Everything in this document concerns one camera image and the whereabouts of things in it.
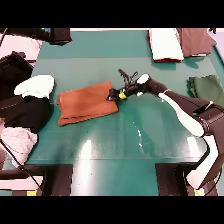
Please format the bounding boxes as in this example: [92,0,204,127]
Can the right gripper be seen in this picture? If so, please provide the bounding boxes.
[107,85,138,102]

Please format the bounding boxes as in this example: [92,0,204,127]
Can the orange T-shirt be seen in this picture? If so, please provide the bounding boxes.
[57,80,120,127]

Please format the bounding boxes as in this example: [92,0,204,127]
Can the white garment folded flat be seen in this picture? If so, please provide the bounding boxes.
[148,28,185,62]

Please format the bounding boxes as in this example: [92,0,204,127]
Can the white bunched garment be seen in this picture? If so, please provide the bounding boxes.
[13,74,56,100]

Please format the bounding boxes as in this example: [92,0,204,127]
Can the dark green garment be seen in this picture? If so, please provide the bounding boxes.
[186,74,224,108]

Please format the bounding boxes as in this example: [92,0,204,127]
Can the black bunched garment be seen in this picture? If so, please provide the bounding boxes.
[0,94,55,135]

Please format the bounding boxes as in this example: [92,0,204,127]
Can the brown garment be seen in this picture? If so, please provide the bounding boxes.
[176,28,218,59]

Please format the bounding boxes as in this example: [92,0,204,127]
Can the pale pink garment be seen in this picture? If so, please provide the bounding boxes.
[0,125,39,168]

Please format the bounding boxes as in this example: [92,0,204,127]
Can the black cable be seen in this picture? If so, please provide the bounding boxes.
[0,138,46,197]

